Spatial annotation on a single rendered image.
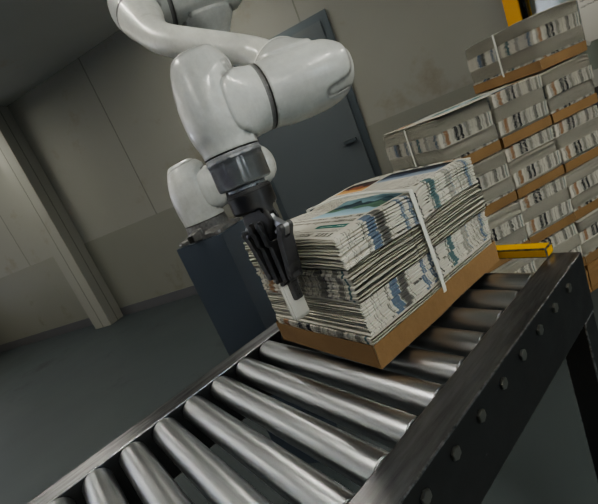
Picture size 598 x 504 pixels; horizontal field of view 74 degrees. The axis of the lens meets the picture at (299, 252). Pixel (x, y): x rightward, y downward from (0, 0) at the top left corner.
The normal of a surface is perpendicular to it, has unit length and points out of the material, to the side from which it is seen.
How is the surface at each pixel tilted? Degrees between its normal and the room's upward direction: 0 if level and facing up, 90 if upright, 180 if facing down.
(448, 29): 90
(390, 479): 0
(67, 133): 90
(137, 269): 90
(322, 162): 90
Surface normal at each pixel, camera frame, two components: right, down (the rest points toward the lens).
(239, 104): 0.42, 0.15
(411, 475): -0.38, -0.90
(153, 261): -0.27, 0.35
